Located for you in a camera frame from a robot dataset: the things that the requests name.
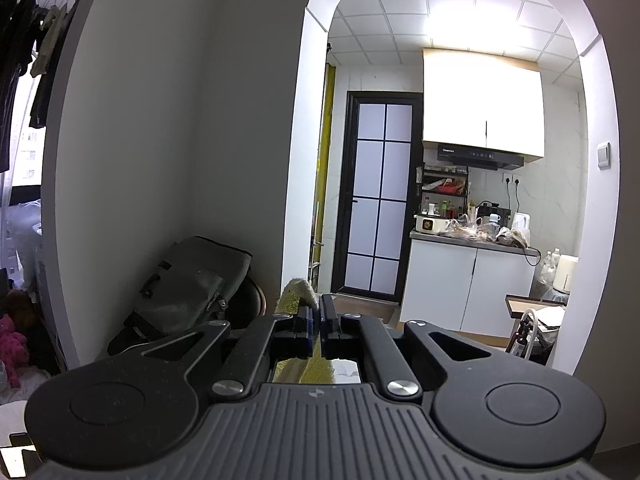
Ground white kitchen base cabinet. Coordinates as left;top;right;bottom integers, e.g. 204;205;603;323
399;231;542;340

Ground hanging dark clothes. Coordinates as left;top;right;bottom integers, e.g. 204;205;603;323
0;0;84;172

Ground clear plastic bags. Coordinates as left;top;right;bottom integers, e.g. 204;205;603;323
442;216;532;249

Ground yellow pipe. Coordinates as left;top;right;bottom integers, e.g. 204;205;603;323
314;64;337;292

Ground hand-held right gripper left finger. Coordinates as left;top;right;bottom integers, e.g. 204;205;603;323
142;307;317;398

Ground grey duffel bag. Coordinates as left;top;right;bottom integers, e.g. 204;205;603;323
107;235;253;357

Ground brown glass bottle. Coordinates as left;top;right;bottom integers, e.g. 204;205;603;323
510;310;539;359

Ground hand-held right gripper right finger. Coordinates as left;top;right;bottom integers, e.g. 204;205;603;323
320;294;501;399

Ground white wall cabinet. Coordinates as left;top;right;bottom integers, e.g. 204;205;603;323
422;48;546;159

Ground pink plush toy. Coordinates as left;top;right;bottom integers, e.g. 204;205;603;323
0;314;29;389

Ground white electric cooker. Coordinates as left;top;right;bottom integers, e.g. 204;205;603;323
414;214;454;235

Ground black kitchen shelf rack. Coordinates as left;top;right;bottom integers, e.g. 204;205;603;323
421;162;471;219

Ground black range hood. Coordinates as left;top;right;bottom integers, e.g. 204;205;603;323
437;143;525;171

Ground white plastic bag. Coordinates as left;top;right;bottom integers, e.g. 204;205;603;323
4;199;44;287

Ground clear plastic bottle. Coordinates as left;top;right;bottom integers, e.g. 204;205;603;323
542;248;561;282

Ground black framed glass door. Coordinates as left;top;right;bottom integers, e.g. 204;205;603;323
332;91;424;304

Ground yellow towel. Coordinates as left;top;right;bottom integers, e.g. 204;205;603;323
272;276;337;385

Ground dark round object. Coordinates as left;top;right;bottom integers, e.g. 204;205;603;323
227;275;273;332

